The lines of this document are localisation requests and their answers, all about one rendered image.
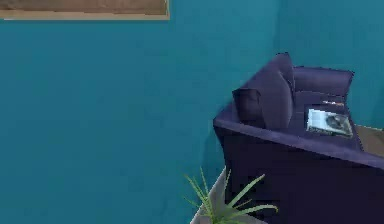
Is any pale grey newspaper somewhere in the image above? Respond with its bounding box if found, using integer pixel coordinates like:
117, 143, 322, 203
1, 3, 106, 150
305, 108, 354, 138

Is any dark purple sofa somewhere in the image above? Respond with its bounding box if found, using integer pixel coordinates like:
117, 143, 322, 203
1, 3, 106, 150
212, 52, 384, 224

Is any green spiky houseplant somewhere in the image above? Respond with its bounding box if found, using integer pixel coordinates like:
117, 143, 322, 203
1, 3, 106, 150
182, 166, 279, 224

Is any dark purple square cushion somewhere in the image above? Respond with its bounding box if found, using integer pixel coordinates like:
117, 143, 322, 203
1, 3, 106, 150
231, 87, 266, 129

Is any tan framed wall picture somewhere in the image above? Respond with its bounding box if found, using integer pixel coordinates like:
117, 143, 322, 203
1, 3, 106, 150
0, 0, 171, 21

